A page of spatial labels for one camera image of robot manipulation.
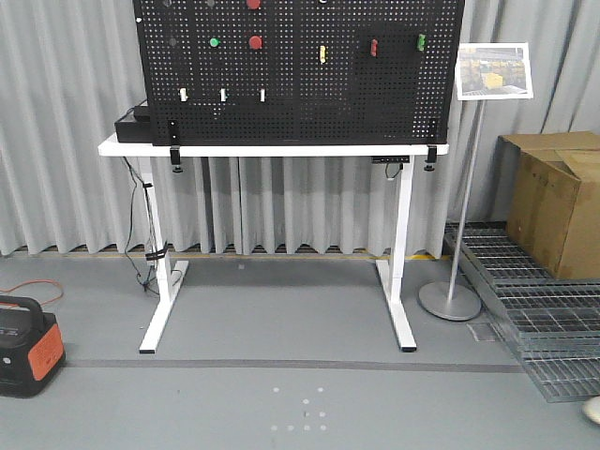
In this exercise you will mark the upper red mushroom button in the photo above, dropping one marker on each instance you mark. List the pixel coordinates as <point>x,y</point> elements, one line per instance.
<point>254,4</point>

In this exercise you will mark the black orange power station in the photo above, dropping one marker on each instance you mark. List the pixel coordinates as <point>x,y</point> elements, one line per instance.
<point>32,348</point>

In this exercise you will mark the black pegboard clamp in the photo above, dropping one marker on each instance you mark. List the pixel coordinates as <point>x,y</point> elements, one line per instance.
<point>431,148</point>
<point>175,156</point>

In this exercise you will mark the white standing desk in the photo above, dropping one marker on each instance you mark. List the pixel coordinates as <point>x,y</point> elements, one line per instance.
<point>171,276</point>

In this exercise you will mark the right black pegboard clamp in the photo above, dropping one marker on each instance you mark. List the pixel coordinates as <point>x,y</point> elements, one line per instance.
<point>431,148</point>

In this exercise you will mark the lower red mushroom button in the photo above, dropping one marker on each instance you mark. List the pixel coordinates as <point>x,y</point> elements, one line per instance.
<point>255,42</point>

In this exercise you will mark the metal floor grating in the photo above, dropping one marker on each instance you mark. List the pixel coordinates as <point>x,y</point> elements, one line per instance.
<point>551,326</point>

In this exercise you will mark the sign stand with photo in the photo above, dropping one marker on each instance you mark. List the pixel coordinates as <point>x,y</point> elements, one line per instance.
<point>484,72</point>

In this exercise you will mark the black perforated pegboard panel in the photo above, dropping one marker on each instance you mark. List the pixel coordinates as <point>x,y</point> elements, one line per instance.
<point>353,98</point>

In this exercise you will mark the left black pegboard clamp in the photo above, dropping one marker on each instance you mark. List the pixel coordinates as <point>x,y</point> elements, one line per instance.
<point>175,156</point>

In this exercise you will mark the grey curtain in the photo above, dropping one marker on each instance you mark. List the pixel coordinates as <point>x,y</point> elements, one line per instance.
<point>69,69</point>

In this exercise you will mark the red mushroom button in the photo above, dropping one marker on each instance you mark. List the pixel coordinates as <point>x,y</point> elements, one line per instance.
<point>255,42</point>
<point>254,4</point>

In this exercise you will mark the white shoe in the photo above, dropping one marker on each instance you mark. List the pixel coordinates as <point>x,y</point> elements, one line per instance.
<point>591,409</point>

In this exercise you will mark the black box on desk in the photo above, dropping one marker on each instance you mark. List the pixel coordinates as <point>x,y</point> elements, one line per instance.
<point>134,126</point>

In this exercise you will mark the desk height control panel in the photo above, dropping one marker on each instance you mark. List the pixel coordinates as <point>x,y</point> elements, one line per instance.
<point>390,159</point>

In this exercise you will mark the brown cardboard box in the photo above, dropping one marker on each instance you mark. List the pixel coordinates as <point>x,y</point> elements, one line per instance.
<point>554,214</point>

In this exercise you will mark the green toggle switch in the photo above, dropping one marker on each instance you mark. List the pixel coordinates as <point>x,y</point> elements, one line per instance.
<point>421,42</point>

